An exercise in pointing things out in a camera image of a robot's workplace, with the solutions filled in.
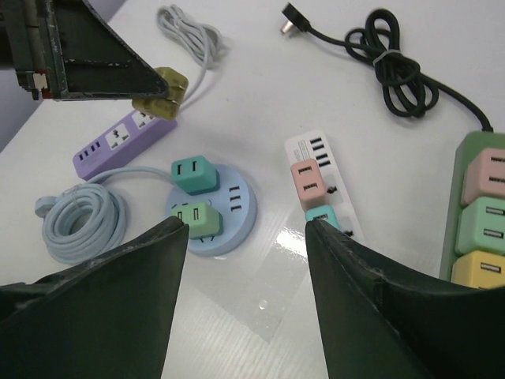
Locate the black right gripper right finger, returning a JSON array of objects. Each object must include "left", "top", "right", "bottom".
[{"left": 305, "top": 220, "right": 504, "bottom": 378}]

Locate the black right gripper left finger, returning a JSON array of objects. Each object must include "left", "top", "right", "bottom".
[{"left": 1, "top": 217, "right": 189, "bottom": 378}]

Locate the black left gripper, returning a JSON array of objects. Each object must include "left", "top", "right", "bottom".
[{"left": 1, "top": 1, "right": 168, "bottom": 100}]

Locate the yellow olive charger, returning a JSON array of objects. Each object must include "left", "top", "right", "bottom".
[{"left": 132, "top": 67, "right": 189, "bottom": 120}]

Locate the teal charger dark base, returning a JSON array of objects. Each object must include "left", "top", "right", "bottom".
[{"left": 305, "top": 205, "right": 340, "bottom": 230}]

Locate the pink brown charger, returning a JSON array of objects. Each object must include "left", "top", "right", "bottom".
[{"left": 461, "top": 148, "right": 504, "bottom": 206}]

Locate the round blue power socket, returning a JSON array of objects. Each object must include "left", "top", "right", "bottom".
[{"left": 165, "top": 164, "right": 257, "bottom": 257}]

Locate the white USB power strip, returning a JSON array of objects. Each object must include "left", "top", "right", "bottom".
[{"left": 285, "top": 130, "right": 365, "bottom": 245}]

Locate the green power strip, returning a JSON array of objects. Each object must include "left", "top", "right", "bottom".
[{"left": 438, "top": 129, "right": 505, "bottom": 283}]

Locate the coiled blue power cord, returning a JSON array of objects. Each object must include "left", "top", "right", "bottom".
[{"left": 34, "top": 165, "right": 174, "bottom": 265}]

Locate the grey cable bundle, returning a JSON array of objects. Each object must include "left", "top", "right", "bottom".
[{"left": 155, "top": 3, "right": 234, "bottom": 110}]

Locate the black coiled power cord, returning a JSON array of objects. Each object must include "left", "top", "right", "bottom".
[{"left": 279, "top": 2, "right": 494, "bottom": 132}]

